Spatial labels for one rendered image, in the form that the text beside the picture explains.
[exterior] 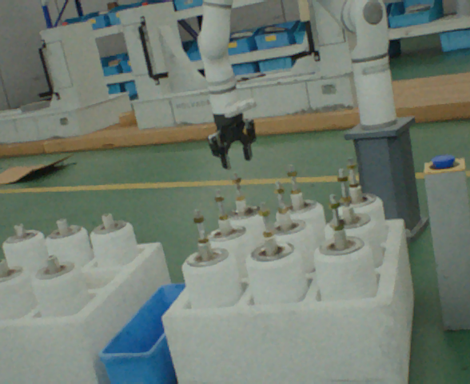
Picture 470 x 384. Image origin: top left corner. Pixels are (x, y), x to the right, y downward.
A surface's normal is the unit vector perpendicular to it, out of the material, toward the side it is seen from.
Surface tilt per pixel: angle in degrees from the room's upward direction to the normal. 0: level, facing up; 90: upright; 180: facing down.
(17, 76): 90
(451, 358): 0
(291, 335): 90
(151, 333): 88
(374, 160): 90
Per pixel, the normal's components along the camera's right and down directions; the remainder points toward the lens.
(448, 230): -0.27, 0.31
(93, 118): 0.83, -0.02
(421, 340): -0.20, -0.94
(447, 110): -0.52, 0.33
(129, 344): 0.93, -0.14
